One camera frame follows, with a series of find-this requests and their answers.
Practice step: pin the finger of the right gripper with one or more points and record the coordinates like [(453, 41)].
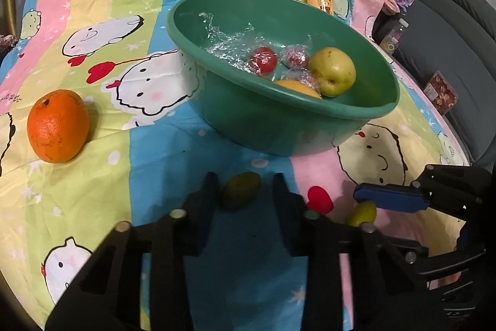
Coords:
[(469, 252), (391, 197)]

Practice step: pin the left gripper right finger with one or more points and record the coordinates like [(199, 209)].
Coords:
[(386, 292)]

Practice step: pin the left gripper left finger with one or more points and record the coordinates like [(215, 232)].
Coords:
[(105, 294)]

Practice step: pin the small green olive fruit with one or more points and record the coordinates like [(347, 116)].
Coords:
[(363, 212), (240, 191)]

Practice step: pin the large yellow-green pear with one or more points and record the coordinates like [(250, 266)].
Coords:
[(334, 71)]

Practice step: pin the plastic-wrapped peeled orange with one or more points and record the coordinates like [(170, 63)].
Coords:
[(298, 87)]

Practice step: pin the red tomato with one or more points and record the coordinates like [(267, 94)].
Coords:
[(263, 61)]

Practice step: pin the red patterned box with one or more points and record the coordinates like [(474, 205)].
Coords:
[(440, 93)]

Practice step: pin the grey sofa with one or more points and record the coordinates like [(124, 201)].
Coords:
[(456, 38)]

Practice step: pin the orange fruit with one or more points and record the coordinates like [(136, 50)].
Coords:
[(58, 126)]

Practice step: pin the green plastic basin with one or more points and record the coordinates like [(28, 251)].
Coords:
[(277, 113)]

